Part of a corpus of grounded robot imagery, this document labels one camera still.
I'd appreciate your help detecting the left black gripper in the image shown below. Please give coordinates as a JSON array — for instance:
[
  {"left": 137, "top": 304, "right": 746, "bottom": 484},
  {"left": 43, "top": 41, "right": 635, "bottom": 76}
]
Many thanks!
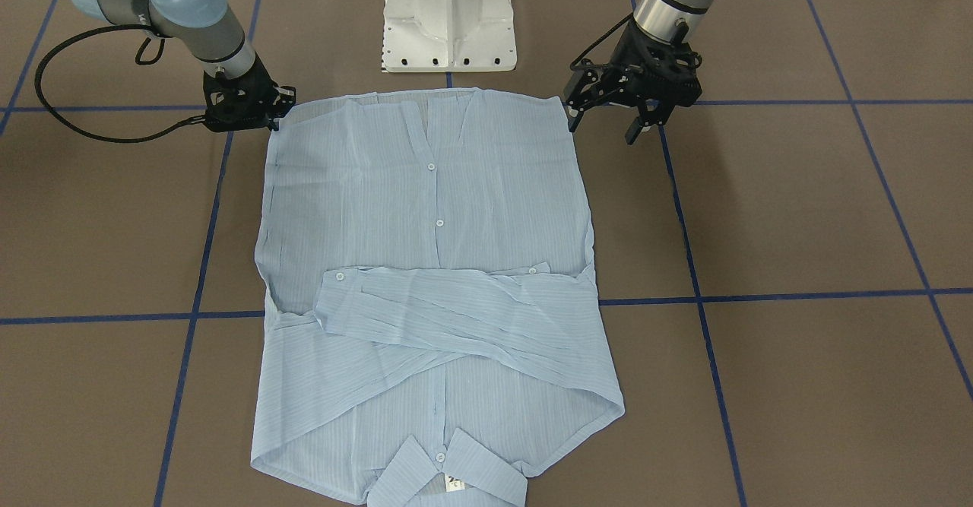
[{"left": 563, "top": 19, "right": 702, "bottom": 146}]

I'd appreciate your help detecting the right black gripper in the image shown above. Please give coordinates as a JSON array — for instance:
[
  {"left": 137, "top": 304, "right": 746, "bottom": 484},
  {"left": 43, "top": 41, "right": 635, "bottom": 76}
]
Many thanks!
[{"left": 202, "top": 56, "right": 296, "bottom": 133}]

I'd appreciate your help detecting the light blue button-up shirt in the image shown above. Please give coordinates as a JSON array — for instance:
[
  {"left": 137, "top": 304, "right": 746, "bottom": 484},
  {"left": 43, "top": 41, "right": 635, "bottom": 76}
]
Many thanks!
[{"left": 250, "top": 88, "right": 625, "bottom": 506}]

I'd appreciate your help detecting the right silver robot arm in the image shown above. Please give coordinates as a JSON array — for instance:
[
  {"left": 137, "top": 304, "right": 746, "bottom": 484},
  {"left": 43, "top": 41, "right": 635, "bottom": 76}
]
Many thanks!
[{"left": 71, "top": 0, "right": 296, "bottom": 132}]

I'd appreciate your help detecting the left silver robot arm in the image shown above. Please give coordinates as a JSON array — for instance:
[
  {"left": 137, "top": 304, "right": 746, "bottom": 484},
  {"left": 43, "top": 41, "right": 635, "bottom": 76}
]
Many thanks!
[{"left": 562, "top": 0, "right": 715, "bottom": 144}]

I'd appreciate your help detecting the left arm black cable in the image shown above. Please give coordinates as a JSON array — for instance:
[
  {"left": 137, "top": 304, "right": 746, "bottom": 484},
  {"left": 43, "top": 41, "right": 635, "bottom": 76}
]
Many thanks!
[{"left": 569, "top": 11, "right": 635, "bottom": 74}]

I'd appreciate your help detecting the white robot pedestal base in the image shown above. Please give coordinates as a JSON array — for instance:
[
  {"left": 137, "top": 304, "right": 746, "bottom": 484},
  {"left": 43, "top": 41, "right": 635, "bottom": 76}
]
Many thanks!
[{"left": 382, "top": 0, "right": 518, "bottom": 73}]

